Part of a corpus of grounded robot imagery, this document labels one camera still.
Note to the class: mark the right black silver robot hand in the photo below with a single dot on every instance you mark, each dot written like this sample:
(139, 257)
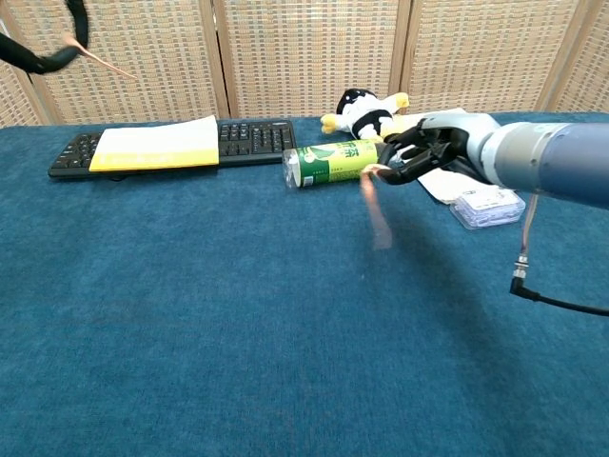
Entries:
(447, 138)

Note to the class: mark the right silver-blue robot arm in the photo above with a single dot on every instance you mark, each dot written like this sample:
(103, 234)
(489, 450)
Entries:
(547, 159)

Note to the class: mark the beige manila folder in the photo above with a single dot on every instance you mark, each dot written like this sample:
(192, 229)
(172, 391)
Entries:
(447, 190)

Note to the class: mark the clear plastic card box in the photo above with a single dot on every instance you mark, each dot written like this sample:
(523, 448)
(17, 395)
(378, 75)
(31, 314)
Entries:
(487, 209)

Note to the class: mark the black white penguin plush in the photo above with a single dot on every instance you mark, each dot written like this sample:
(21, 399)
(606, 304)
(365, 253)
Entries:
(366, 116)

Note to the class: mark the green tea plastic bottle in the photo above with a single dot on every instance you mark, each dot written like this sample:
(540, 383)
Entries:
(333, 164)

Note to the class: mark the woven bamboo folding screen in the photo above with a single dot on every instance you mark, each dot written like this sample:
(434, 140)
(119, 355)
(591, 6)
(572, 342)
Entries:
(304, 57)

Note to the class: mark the black computer keyboard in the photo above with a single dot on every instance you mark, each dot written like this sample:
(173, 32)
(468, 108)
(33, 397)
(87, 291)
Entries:
(257, 140)

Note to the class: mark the white and yellow notepad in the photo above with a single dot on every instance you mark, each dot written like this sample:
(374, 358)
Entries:
(157, 143)

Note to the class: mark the blue table cloth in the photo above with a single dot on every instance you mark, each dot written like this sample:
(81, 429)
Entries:
(190, 309)

